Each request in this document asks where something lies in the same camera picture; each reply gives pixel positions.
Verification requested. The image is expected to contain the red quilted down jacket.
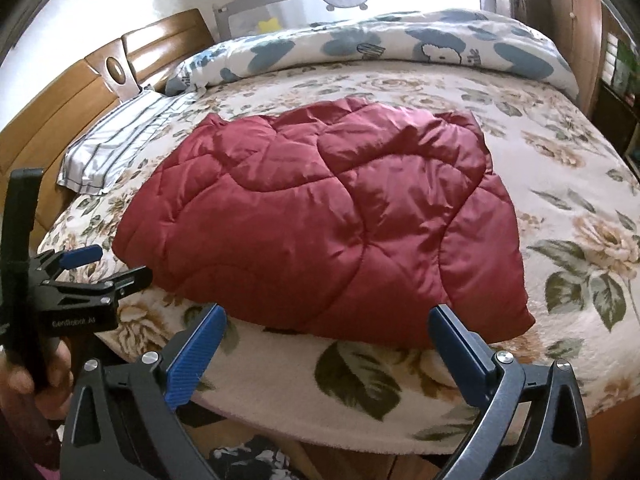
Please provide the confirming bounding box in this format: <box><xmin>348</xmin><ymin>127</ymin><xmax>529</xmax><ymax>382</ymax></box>
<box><xmin>113</xmin><ymin>98</ymin><xmax>535</xmax><ymax>349</ymax></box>

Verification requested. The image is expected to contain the left hand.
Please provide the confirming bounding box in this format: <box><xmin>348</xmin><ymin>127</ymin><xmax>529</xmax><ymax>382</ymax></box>
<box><xmin>1</xmin><ymin>340</ymin><xmax>74</xmax><ymax>420</ymax></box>

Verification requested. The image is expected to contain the striped white pillow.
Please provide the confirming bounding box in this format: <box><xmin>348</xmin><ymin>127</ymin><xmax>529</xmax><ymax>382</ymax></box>
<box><xmin>56</xmin><ymin>89</ymin><xmax>201</xmax><ymax>196</ymax></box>

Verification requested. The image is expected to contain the wooden headboard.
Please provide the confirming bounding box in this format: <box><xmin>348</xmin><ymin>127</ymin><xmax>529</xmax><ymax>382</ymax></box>
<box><xmin>1</xmin><ymin>9</ymin><xmax>214</xmax><ymax>250</ymax></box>

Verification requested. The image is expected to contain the blue cloud print duvet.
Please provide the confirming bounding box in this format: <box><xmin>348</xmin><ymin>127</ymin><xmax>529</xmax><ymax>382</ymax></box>
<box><xmin>165</xmin><ymin>9</ymin><xmax>579</xmax><ymax>99</ymax></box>

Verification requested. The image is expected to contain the wooden wardrobe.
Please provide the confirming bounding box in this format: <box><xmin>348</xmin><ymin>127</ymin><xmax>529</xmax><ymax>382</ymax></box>
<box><xmin>550</xmin><ymin>0</ymin><xmax>603</xmax><ymax>118</ymax></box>

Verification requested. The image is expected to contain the grey bed guard rail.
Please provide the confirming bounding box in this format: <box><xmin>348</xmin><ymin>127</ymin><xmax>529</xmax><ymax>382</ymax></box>
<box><xmin>215</xmin><ymin>0</ymin><xmax>496</xmax><ymax>41</ymax></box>

